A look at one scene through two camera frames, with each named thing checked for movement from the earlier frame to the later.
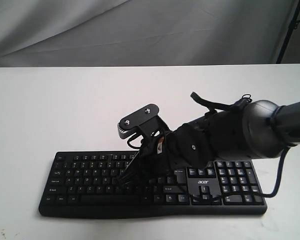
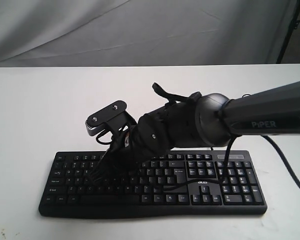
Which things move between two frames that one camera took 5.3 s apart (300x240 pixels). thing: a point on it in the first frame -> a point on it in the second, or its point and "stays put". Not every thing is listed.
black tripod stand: [293, 24] stays put
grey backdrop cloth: [138, 33] stays put
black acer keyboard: [84, 184] stays put
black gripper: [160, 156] -> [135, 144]
